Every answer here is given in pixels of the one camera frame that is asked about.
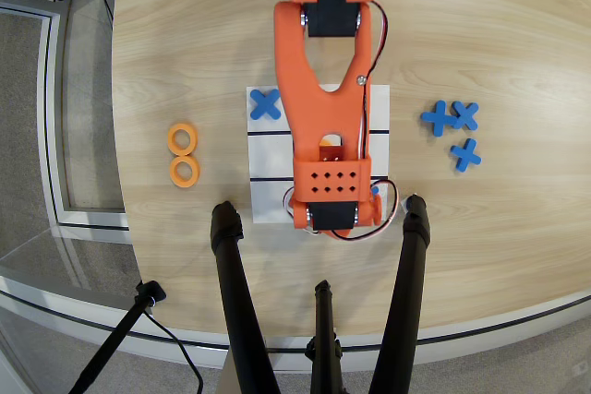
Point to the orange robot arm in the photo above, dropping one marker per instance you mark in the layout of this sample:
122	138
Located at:
323	103

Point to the blue foam cross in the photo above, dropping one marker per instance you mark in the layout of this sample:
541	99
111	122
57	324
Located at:
375	191
265	104
466	155
437	118
466	115

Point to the white tic-tac-toe grid sheet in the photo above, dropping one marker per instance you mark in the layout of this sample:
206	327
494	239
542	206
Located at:
268	200

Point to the small white tag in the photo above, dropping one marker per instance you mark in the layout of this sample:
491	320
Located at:
403	205

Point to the thin black tripod leg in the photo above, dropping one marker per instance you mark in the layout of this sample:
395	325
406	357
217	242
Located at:
324	320

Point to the black stand pole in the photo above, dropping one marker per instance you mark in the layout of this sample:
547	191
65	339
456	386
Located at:
115	334

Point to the grey metal floor frame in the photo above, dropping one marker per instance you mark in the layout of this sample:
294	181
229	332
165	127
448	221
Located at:
48	89

